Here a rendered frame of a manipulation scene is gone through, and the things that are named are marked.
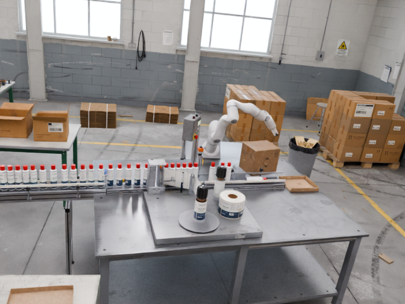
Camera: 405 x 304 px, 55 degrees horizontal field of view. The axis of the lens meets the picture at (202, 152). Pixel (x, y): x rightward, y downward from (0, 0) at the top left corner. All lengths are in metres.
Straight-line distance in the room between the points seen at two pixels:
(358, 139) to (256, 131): 1.68
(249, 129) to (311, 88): 3.04
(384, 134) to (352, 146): 0.58
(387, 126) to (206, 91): 3.89
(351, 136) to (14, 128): 4.91
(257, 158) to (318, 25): 5.82
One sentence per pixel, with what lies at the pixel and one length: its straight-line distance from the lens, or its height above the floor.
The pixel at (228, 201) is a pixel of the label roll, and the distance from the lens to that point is 2.96.
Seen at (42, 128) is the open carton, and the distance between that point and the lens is 4.52.
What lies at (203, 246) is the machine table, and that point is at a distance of 2.78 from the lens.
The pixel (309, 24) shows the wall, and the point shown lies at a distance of 9.13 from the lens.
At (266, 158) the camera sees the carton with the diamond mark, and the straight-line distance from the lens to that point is 3.85.
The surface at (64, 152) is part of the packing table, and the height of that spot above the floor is 0.71.
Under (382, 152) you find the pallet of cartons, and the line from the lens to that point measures 7.16.
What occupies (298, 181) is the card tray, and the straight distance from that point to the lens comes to 3.97.
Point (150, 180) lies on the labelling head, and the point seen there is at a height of 1.01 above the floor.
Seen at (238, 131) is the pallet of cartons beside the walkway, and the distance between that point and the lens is 6.73.
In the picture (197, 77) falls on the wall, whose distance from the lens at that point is 8.58.
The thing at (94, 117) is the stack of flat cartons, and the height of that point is 0.19.
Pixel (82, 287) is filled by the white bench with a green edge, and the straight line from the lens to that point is 2.49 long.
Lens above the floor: 2.45
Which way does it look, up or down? 22 degrees down
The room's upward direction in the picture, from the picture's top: 7 degrees clockwise
